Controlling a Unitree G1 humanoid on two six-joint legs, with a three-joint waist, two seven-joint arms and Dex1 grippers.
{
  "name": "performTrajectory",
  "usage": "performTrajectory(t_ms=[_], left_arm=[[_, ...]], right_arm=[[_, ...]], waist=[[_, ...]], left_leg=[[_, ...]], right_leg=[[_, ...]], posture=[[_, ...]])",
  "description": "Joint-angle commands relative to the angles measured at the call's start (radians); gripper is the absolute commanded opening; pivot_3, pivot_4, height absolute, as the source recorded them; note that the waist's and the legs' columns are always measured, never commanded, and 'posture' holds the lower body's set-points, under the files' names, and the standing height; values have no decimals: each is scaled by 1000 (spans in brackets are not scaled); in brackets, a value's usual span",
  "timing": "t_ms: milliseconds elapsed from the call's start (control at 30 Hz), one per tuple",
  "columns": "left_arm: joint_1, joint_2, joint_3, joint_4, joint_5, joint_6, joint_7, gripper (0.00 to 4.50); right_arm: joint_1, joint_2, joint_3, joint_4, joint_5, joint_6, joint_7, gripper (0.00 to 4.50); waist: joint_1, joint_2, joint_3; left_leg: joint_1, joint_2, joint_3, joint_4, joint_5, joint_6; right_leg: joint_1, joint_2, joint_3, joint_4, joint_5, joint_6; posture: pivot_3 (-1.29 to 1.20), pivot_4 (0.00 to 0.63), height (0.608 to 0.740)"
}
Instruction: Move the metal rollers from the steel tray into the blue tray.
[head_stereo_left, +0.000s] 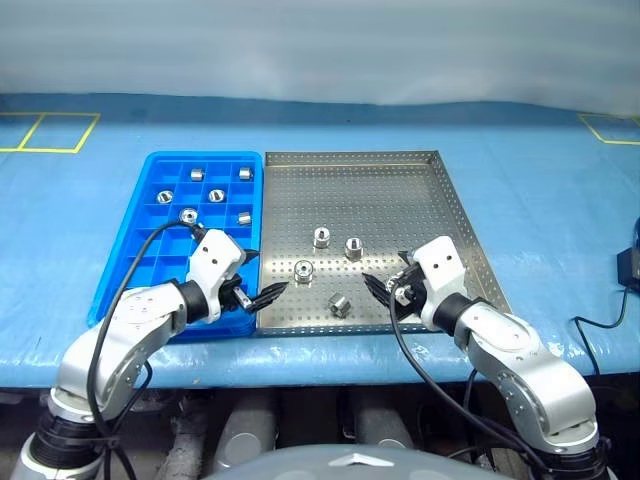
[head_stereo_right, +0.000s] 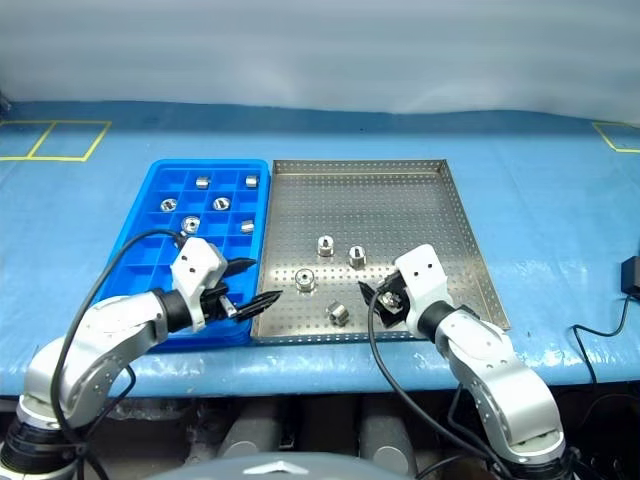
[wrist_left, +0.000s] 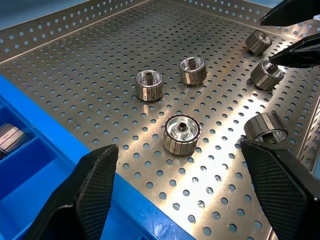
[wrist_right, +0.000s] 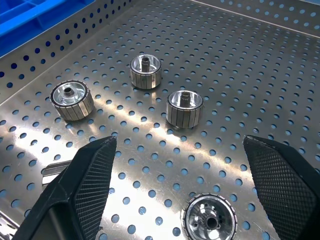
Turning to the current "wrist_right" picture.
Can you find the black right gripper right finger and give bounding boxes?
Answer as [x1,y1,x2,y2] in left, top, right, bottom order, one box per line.
[243,134,320,240]

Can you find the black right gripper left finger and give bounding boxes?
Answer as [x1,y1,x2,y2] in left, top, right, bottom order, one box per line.
[12,136,118,240]

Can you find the blue compartment bin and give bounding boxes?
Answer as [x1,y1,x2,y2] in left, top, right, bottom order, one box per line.
[0,0,97,60]

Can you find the perforated metal tray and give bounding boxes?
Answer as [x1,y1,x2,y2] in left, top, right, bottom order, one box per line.
[0,0,320,240]

